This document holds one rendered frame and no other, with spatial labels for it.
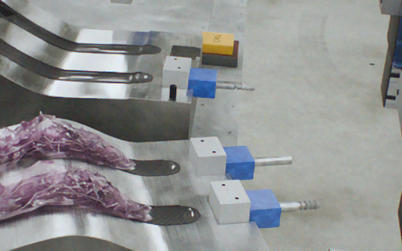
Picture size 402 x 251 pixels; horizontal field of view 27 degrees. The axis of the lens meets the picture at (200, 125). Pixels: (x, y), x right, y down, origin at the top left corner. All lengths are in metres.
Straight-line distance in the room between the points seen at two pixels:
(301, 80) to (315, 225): 1.05
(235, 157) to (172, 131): 0.14
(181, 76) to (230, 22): 0.54
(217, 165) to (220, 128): 0.24
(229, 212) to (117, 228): 0.13
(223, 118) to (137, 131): 0.19
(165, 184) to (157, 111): 0.16
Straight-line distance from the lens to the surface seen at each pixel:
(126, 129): 1.19
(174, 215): 0.99
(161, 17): 1.72
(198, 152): 1.05
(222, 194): 0.97
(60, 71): 1.26
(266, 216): 0.99
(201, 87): 1.20
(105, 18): 1.70
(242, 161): 1.07
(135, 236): 0.92
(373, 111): 3.30
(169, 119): 1.17
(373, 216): 2.64
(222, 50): 1.51
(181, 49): 1.35
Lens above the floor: 1.40
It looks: 27 degrees down
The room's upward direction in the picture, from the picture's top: 4 degrees clockwise
